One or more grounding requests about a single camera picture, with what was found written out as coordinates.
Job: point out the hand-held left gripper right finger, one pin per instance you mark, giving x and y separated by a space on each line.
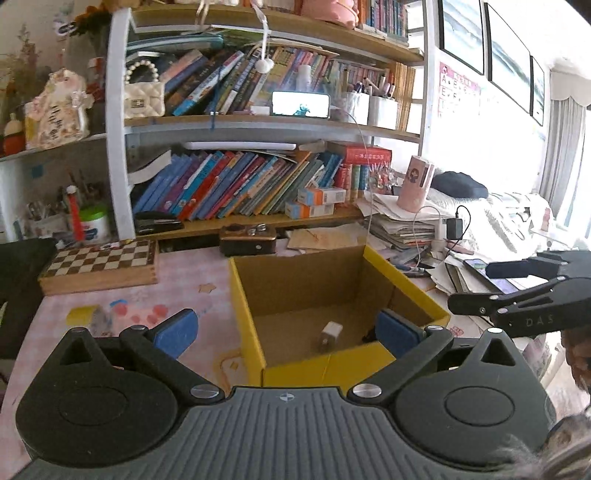
392 330

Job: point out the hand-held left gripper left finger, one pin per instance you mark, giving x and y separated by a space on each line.
178 330

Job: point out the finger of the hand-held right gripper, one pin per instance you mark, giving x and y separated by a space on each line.
512 269
480 302

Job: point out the white charger plug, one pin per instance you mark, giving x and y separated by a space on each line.
330 337

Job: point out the yellow cardboard box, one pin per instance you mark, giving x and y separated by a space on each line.
244 314

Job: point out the pink checked desktop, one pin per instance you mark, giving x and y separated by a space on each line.
184 281

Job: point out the dark smartphone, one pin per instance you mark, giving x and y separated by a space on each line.
485 272

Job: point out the stack of notebooks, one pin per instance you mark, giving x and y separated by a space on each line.
452 279

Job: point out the white bedding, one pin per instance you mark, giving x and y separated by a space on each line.
508 217

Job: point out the black power adapter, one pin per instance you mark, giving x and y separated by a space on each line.
455 228

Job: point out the black hat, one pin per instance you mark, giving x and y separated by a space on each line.
459 184

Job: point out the wooden chessboard box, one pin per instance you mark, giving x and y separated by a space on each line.
101 263

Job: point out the black stapler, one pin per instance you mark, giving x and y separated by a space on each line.
157 224

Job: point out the stack of papers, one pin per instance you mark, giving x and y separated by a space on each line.
406 221

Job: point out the small brown box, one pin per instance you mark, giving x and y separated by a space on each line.
247 237

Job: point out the brown envelope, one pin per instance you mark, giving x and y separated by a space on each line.
323 235

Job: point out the grey curtain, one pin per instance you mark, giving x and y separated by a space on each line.
565 161

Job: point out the pink cylinder container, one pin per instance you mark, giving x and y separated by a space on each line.
415 184

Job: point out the green lid jar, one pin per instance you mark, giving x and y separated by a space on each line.
94 224

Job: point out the grey furry sleeve cuff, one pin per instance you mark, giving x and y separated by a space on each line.
545 457

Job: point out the red glue tube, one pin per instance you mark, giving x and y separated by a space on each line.
74 212

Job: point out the row of blue red books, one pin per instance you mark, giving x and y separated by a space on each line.
240 184

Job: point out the black digital piano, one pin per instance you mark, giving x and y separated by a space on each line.
23 295

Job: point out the desk pen holder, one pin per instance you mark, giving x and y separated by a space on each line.
44 224

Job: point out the thick red book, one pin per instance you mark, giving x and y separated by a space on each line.
364 154

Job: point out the small black framed picture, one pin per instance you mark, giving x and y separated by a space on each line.
537 90

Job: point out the white wooden bookshelf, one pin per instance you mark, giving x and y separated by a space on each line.
115 138

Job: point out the white pen cup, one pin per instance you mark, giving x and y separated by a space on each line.
355 107
383 113

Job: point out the white side shelf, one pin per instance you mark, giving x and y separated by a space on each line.
55 145

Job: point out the white quilted handbag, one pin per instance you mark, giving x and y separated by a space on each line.
143 94

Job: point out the phone with lit screen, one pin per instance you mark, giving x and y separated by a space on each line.
300 104

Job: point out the floral fabric bag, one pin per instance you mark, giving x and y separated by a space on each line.
57 110

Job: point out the row of leaning paperback books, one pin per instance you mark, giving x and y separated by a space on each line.
240 83

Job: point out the white hanging lamp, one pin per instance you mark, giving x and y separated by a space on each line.
263 62

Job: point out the row of upright books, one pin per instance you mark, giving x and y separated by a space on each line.
383 16

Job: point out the dried flowers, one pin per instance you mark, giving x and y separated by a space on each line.
23 60

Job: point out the pink plush toy on shelf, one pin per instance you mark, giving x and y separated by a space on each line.
330 11

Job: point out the white wall charger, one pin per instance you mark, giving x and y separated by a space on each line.
437 235

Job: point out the pink wall poster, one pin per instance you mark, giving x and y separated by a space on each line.
457 87

